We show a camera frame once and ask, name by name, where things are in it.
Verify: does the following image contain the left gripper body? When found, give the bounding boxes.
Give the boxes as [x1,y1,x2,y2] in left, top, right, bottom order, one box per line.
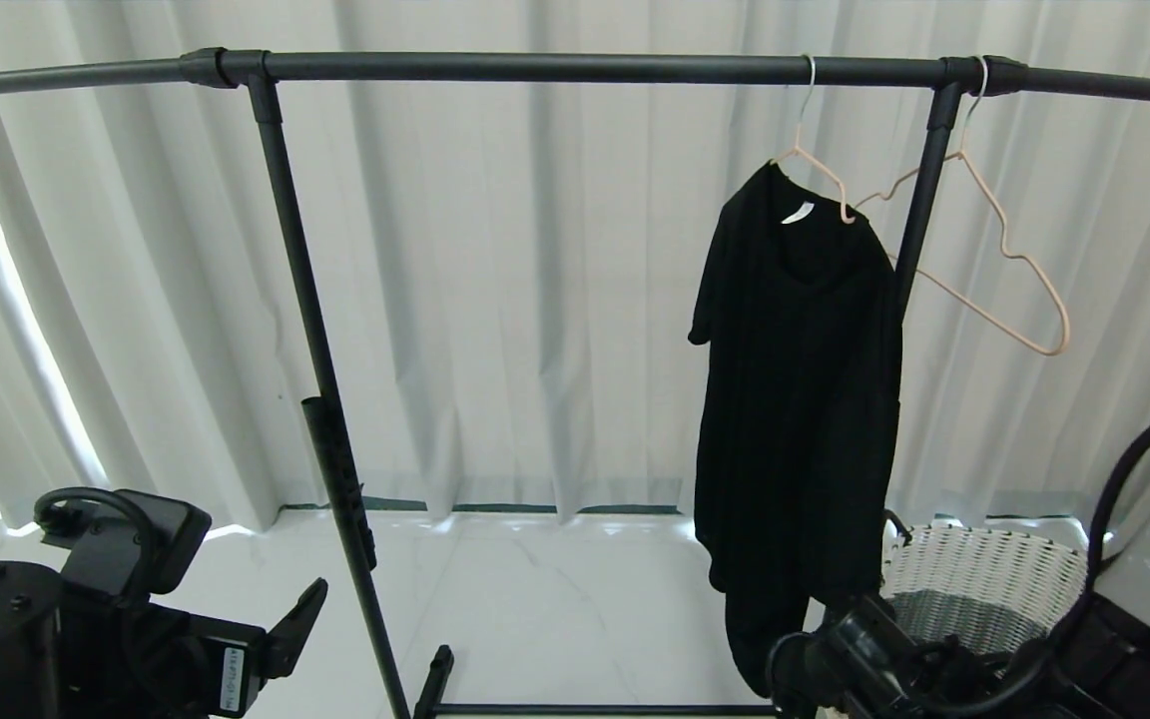
[56,599,272,719]

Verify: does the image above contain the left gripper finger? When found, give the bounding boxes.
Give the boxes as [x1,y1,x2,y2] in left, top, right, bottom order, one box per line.
[264,578,329,680]

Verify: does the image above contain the black garment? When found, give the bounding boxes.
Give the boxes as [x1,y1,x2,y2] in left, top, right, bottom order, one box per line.
[688,162,903,700]

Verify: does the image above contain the pink clothes hanger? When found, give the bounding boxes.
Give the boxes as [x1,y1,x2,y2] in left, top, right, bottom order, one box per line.
[770,55,856,226]
[855,57,1072,358]

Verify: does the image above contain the black clothes rack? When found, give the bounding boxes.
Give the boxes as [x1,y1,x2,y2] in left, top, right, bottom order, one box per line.
[0,47,1150,719]

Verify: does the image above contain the white laundry basket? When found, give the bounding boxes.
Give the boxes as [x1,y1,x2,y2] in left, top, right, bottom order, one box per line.
[879,511,1090,660]

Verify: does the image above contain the white curtain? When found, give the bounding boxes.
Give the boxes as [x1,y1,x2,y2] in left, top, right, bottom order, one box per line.
[0,0,1150,535]

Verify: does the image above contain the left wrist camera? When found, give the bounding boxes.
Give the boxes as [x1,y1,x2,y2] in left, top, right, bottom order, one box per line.
[34,487,213,612]

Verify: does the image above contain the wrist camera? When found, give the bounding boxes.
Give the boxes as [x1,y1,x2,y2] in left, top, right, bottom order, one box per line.
[805,594,910,700]
[34,487,213,612]

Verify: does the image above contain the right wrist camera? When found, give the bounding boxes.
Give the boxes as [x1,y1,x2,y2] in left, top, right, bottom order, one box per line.
[805,594,910,700]

